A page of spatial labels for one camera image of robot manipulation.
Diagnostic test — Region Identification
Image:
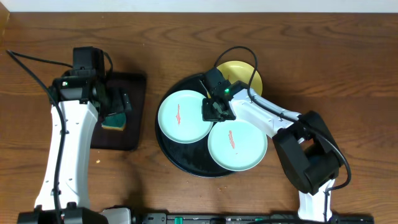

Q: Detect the green yellow sponge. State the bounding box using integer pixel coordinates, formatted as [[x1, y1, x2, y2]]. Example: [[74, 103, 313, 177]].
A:
[[101, 113, 127, 131]]

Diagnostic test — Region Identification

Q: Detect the light green plate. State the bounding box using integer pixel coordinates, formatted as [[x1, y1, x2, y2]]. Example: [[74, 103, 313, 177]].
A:
[[208, 120, 267, 172], [157, 90, 213, 144]]

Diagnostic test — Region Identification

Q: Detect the yellow plate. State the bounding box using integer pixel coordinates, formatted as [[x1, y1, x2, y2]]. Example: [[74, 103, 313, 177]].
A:
[[216, 60, 263, 95]]

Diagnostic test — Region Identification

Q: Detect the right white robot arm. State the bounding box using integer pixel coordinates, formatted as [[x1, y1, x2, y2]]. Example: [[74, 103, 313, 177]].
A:
[[202, 82, 347, 222]]

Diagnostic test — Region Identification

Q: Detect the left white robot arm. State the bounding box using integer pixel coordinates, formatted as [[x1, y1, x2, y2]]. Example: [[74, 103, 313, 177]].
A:
[[17, 70, 133, 223]]

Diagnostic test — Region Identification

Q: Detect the dark rectangular tray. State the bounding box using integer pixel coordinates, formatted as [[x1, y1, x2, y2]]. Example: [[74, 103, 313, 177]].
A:
[[91, 72, 147, 151]]

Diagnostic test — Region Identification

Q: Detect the round black tray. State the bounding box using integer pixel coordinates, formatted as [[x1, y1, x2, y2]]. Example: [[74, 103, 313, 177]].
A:
[[155, 74, 234, 178]]

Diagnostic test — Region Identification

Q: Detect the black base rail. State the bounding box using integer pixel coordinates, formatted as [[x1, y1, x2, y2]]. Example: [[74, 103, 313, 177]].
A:
[[136, 212, 376, 224]]

